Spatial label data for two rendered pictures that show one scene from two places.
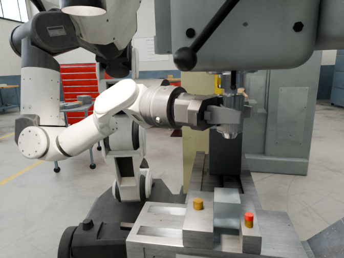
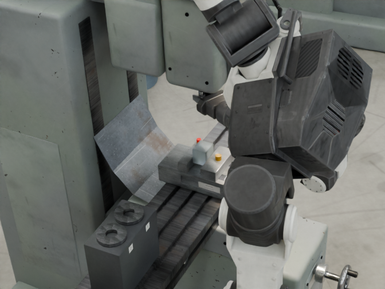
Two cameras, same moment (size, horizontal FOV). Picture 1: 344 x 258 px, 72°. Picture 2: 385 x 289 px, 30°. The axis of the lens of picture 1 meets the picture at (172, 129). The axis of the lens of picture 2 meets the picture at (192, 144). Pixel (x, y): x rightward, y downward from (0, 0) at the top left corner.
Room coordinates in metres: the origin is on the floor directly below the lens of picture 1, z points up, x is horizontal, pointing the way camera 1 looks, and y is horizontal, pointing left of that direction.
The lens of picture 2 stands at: (2.37, 0.50, 2.51)
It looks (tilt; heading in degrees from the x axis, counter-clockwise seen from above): 36 degrees down; 199
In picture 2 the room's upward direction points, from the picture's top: 3 degrees counter-clockwise
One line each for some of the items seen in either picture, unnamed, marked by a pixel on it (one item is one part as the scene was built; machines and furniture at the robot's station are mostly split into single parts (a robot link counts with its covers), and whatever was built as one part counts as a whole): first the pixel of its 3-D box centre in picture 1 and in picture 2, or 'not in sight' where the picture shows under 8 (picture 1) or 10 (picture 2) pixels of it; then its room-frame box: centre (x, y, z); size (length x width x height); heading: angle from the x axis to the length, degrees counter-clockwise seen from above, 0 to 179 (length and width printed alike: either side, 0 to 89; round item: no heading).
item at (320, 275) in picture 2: not in sight; (334, 277); (0.51, 0.39, 0.61); 0.16 x 0.12 x 0.12; 79
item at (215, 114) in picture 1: (222, 116); not in sight; (0.39, -0.09, 1.23); 0.06 x 0.02 x 0.03; 54
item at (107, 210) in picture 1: (133, 200); not in sight; (1.19, 0.23, 0.59); 0.64 x 0.52 x 0.33; 1
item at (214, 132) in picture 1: (223, 142); (123, 248); (0.94, -0.21, 1.01); 0.22 x 0.12 x 0.20; 171
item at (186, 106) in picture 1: (187, 110); (222, 109); (0.47, -0.03, 1.23); 0.13 x 0.12 x 0.10; 144
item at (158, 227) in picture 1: (211, 230); (211, 169); (0.45, -0.08, 0.96); 0.35 x 0.15 x 0.11; 79
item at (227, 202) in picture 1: (226, 207); (203, 153); (0.45, -0.11, 1.02); 0.06 x 0.05 x 0.06; 169
